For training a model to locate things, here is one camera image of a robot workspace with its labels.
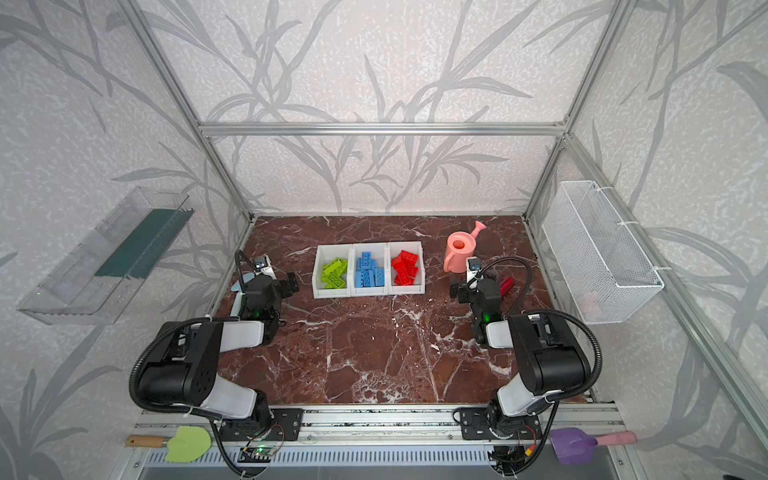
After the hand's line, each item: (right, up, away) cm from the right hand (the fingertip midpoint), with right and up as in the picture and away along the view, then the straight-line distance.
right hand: (470, 263), depth 94 cm
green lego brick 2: (-46, -2, +5) cm, 47 cm away
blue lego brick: (-37, -1, +7) cm, 37 cm away
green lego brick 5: (-43, -3, +6) cm, 43 cm away
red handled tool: (+12, -7, +1) cm, 14 cm away
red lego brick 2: (-23, -1, +6) cm, 23 cm away
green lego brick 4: (-44, -5, +3) cm, 44 cm away
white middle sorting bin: (-29, +3, +8) cm, 31 cm away
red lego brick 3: (-21, -4, +4) cm, 22 cm away
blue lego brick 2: (-34, +1, +7) cm, 35 cm away
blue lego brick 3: (-30, -5, +5) cm, 30 cm away
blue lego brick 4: (-33, -5, +3) cm, 33 cm away
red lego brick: (-20, +1, +7) cm, 21 cm away
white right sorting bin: (-25, +4, +7) cm, 26 cm away
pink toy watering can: (-3, +5, +2) cm, 6 cm away
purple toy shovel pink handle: (+19, -41, -24) cm, 52 cm away
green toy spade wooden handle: (-73, -42, -24) cm, 87 cm away
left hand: (-61, +1, -2) cm, 61 cm away
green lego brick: (-43, -1, +5) cm, 43 cm away
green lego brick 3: (-46, -8, +5) cm, 47 cm away
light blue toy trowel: (-75, -13, -1) cm, 76 cm away
